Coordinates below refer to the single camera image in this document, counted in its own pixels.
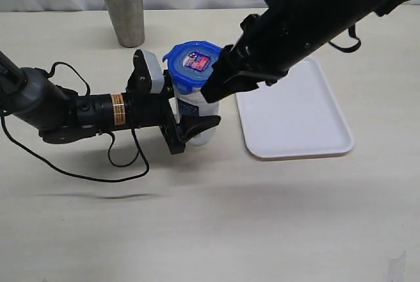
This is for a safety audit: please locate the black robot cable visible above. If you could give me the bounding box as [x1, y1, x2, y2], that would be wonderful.
[0, 61, 151, 184]

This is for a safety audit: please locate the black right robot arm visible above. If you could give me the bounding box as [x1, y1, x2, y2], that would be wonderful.
[201, 0, 410, 103]

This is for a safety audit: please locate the white rectangular plastic tray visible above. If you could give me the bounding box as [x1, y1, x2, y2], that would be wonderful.
[236, 57, 354, 160]

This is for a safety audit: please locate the blue plastic lid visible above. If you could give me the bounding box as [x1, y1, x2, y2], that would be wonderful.
[162, 41, 222, 95]

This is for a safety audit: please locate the clear plastic tall container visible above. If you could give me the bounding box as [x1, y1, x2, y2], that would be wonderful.
[175, 90, 219, 146]

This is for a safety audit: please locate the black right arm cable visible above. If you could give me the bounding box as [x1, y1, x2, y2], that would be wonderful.
[288, 0, 362, 54]

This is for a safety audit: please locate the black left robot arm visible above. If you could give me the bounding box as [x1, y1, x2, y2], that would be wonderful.
[1, 49, 221, 154]

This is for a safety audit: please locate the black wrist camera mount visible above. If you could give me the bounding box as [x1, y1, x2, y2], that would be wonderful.
[126, 49, 165, 95]

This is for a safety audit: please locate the stainless steel cup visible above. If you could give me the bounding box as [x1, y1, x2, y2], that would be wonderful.
[104, 0, 145, 48]

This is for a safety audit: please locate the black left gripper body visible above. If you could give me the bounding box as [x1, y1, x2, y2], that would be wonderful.
[126, 75, 186, 155]

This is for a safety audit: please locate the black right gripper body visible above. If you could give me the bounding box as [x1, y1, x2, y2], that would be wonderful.
[216, 14, 315, 85]

